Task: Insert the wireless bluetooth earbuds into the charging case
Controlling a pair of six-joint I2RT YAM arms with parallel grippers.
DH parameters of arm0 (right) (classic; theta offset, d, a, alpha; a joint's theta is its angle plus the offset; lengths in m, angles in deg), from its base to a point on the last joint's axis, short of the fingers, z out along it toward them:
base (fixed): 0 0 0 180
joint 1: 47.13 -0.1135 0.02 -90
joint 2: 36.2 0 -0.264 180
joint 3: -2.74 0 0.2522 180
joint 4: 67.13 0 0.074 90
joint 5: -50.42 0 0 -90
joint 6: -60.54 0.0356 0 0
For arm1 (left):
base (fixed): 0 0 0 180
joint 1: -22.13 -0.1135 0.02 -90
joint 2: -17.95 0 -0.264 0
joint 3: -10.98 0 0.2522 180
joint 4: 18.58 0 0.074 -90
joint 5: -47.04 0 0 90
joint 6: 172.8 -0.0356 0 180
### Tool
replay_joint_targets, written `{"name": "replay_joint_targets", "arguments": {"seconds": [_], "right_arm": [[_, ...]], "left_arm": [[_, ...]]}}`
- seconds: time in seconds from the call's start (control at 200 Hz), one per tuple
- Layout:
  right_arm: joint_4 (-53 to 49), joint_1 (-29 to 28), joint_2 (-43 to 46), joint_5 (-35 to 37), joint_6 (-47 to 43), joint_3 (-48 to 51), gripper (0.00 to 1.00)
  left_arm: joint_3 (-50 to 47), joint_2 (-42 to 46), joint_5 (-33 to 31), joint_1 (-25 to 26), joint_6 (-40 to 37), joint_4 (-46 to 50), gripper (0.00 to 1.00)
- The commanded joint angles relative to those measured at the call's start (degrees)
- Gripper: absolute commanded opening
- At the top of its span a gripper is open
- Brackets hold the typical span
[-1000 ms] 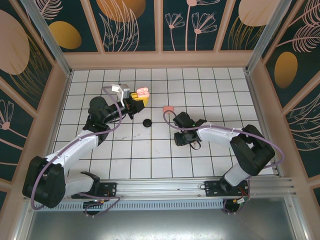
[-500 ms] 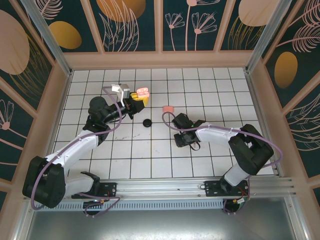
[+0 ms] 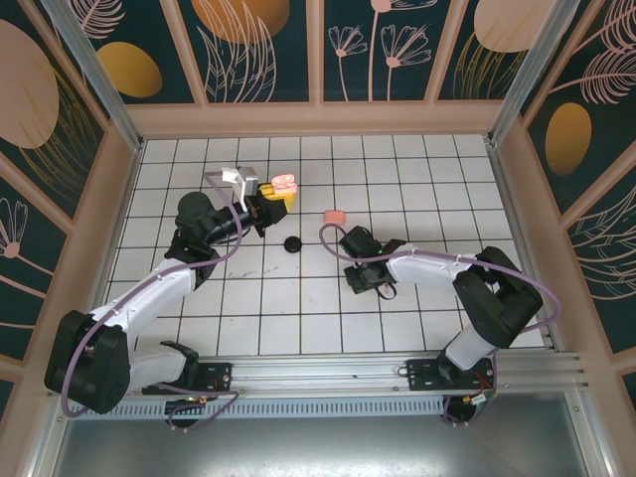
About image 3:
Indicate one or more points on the round black charging case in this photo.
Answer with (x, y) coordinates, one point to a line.
(293, 244)

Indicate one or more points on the round pink charging case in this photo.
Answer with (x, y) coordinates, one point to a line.
(285, 186)

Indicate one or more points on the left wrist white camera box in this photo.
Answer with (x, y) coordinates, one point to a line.
(246, 179)

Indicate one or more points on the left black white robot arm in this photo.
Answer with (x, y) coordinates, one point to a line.
(159, 293)

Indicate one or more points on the rectangular pink charging case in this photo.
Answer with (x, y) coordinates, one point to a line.
(334, 216)

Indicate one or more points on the aluminium mounting rail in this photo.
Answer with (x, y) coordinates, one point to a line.
(318, 370)

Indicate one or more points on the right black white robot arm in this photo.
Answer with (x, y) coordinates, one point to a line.
(422, 266)

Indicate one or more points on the aluminium side rail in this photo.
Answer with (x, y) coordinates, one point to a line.
(513, 208)

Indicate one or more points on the aluminium frame post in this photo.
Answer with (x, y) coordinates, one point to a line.
(522, 64)
(107, 89)

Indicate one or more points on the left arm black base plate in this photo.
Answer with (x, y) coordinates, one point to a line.
(218, 372)

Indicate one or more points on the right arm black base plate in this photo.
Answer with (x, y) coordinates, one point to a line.
(422, 377)

